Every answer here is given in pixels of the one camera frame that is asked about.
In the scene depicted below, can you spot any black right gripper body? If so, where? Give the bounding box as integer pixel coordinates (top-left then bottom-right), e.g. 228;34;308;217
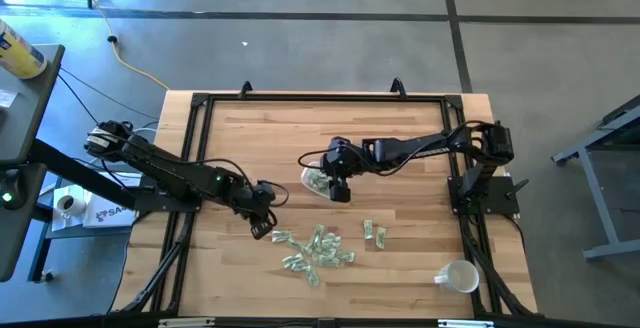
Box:
319;136;364;180

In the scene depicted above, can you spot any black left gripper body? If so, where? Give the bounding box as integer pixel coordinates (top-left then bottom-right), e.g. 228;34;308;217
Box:
237;180;279;219

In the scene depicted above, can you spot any clear plastic container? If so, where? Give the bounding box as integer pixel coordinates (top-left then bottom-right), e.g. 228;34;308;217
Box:
299;161;334;201

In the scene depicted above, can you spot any white mug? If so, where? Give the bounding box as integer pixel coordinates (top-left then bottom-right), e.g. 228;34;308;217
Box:
433;259;481;295

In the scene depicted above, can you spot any white printed box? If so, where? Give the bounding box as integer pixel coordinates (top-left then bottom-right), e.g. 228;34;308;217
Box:
82;171;142;230

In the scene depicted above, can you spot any black lever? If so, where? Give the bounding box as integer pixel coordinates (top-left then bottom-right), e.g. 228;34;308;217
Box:
505;177;531;200

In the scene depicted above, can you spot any black diagonal desk strut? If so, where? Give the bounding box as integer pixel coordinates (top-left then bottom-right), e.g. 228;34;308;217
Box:
27;137;139;212

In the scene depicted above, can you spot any dark low cart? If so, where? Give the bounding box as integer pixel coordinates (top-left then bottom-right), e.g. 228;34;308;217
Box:
27;167;139;284

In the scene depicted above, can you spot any dark grey desk panel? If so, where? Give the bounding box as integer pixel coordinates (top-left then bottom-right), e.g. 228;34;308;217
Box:
0;162;49;283

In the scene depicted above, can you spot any dark grey desk top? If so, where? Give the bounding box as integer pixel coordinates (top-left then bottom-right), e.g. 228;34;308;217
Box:
0;42;66;165

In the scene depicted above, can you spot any black mouse with green light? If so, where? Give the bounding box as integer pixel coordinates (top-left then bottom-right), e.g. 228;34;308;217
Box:
0;167;27;211

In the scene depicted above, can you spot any grey metal table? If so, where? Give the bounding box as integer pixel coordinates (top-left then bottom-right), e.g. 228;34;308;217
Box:
551;95;640;263

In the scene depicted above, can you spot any yellow wipes canister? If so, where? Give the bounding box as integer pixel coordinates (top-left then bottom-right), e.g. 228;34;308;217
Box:
0;17;49;80

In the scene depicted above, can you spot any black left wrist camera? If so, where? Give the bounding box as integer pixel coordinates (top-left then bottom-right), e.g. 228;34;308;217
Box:
248;212;275;228

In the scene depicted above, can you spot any black left camera cable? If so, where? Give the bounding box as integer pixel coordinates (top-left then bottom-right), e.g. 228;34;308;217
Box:
187;156;291;224

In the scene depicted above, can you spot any black camera cable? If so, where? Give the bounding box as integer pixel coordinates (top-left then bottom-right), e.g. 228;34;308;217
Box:
187;156;291;224
297;120;481;177

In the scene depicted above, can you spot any black right camera cable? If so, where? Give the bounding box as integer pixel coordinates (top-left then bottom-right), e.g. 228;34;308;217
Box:
297;120;481;177

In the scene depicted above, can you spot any black aluminium table frame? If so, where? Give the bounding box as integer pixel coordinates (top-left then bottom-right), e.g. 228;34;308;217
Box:
107;77;539;328

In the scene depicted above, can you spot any silver metal bracket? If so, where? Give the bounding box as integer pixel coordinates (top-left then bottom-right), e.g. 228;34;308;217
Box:
437;318;496;328
157;317;217;328

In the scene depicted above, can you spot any black floor cable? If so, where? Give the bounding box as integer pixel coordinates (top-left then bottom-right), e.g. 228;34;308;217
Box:
57;66;162;121
56;74;110;138

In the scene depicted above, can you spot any yellow floor cable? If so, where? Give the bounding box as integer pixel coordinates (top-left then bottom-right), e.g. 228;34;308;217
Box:
63;0;172;91

